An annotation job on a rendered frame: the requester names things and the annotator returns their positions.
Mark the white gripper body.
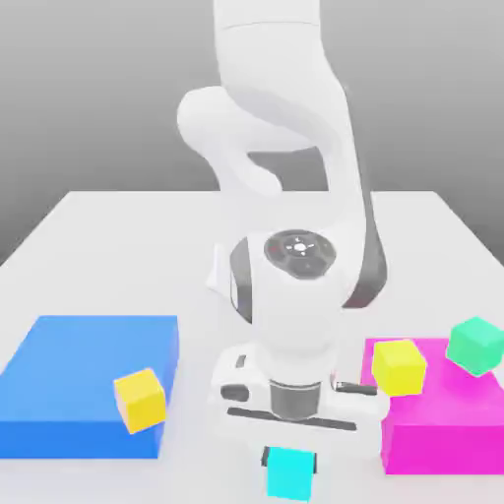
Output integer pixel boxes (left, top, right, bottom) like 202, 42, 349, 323
214, 395, 385, 450

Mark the small cyan cube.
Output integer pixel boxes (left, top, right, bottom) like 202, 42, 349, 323
266, 446, 317, 504

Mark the small lemon yellow cube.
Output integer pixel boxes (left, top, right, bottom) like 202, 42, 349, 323
370, 339, 429, 398

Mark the small golden yellow cube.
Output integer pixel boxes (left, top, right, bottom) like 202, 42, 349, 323
112, 367, 167, 436

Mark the small green cube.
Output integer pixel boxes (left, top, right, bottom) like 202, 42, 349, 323
445, 315, 504, 378

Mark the large magenta box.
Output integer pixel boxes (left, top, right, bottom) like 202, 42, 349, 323
359, 337, 504, 476

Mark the large blue box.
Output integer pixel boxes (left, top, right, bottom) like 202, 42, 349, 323
0, 314, 181, 461

